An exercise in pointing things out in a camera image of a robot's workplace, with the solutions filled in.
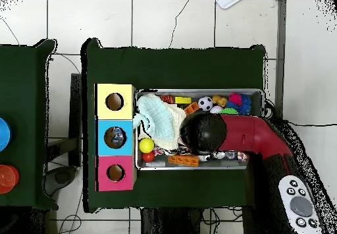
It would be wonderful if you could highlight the small soccer ball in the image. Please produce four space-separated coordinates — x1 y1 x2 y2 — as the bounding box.
197 96 213 111

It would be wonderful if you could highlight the orange toy brick with pegs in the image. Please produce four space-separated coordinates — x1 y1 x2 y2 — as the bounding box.
184 101 200 116

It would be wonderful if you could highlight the cream waffle cloth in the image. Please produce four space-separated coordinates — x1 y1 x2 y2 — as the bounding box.
157 103 187 150

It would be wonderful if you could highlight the green covered side table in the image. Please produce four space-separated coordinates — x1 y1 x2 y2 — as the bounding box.
0 39 58 210

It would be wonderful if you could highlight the yellow ball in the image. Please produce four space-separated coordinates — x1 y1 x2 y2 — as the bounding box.
138 138 155 154

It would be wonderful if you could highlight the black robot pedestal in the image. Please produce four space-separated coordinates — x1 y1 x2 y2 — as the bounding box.
140 207 203 234

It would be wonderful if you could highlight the wooden box with three holes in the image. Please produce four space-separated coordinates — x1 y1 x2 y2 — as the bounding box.
93 83 138 192

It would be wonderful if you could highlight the mint waffle cloth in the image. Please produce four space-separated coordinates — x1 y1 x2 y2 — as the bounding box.
132 94 176 141

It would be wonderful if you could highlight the orange plush toy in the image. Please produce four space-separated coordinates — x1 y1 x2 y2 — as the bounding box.
212 94 228 107

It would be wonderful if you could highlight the white flat object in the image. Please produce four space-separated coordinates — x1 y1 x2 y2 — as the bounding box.
215 0 244 10

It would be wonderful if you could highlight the orange flat toy plate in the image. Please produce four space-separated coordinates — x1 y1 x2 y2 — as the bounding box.
168 154 200 167

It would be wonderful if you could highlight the blue cup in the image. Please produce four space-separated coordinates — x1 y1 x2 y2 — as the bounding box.
0 117 13 152

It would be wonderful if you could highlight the green spiky ball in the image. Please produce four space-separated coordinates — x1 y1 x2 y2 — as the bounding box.
218 107 239 115

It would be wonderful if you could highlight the black floor cable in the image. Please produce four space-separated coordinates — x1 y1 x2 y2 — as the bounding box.
289 122 337 127

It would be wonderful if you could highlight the red ball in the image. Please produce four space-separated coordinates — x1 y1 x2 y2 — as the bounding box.
142 150 156 163

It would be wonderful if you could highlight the dark green table cloth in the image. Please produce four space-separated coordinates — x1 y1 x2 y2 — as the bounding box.
82 38 267 213

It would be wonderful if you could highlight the red cup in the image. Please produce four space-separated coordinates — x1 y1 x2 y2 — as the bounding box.
0 164 20 194

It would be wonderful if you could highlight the wire mesh bin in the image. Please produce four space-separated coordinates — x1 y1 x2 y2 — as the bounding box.
134 88 265 171

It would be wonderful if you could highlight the blue spiky ball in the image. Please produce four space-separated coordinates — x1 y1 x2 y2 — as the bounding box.
236 94 252 113

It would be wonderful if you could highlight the crushed clear plastic bottle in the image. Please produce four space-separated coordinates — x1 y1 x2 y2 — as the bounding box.
109 127 126 146

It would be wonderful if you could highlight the grey metal rail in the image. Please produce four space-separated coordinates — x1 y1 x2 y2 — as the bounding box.
274 0 288 119

